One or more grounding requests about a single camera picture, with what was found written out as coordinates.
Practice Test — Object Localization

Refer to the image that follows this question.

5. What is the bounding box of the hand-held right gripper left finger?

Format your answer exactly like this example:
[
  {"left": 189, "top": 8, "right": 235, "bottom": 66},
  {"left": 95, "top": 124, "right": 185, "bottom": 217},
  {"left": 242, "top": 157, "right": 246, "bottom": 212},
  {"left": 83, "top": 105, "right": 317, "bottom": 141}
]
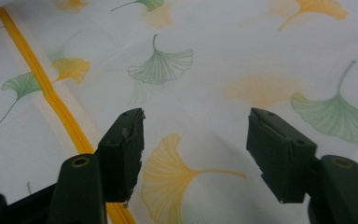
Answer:
[{"left": 93, "top": 107, "right": 146, "bottom": 209}]

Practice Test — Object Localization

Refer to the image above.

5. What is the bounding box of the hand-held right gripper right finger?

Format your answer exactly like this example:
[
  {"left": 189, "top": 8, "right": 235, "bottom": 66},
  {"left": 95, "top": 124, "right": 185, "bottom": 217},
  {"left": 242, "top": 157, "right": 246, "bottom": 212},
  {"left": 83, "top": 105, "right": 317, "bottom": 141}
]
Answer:
[{"left": 245, "top": 106, "right": 319, "bottom": 205}]

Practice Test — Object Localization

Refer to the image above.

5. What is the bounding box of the white leaf print cloth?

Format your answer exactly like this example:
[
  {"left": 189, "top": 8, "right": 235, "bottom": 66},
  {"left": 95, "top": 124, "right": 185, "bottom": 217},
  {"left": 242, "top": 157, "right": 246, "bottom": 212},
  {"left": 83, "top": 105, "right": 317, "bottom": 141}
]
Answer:
[{"left": 0, "top": 0, "right": 358, "bottom": 224}]

